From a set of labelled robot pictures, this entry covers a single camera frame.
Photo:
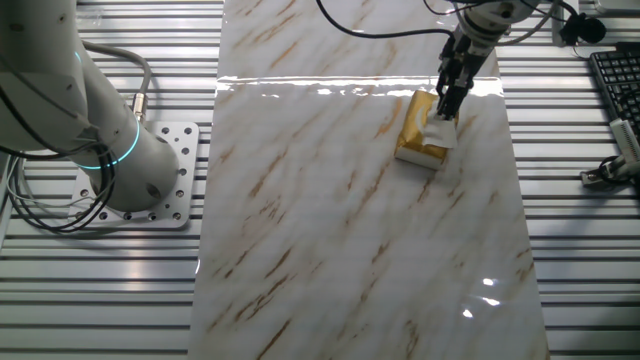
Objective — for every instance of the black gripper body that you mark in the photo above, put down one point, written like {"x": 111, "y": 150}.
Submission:
{"x": 460, "y": 62}

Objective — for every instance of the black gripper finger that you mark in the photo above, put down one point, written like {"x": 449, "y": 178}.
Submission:
{"x": 461, "y": 102}
{"x": 444, "y": 100}

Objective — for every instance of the white paper napkin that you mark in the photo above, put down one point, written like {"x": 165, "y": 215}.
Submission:
{"x": 442, "y": 134}

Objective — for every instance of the gold tissue pack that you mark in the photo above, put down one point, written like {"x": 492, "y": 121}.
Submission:
{"x": 412, "y": 140}

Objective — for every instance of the metal clamp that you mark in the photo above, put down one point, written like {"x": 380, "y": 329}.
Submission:
{"x": 592, "y": 178}

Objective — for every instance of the black keyboard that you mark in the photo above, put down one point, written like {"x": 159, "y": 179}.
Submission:
{"x": 620, "y": 75}

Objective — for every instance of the grey flat object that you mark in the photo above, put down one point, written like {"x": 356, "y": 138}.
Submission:
{"x": 620, "y": 5}

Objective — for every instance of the white rectangular device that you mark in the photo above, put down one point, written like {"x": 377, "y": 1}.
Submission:
{"x": 627, "y": 140}

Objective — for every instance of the marble pattern table sheet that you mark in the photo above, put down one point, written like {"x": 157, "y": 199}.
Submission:
{"x": 325, "y": 225}

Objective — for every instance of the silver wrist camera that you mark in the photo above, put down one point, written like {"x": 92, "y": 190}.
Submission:
{"x": 562, "y": 20}

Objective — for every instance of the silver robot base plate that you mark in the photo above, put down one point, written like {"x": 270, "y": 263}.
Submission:
{"x": 186, "y": 150}

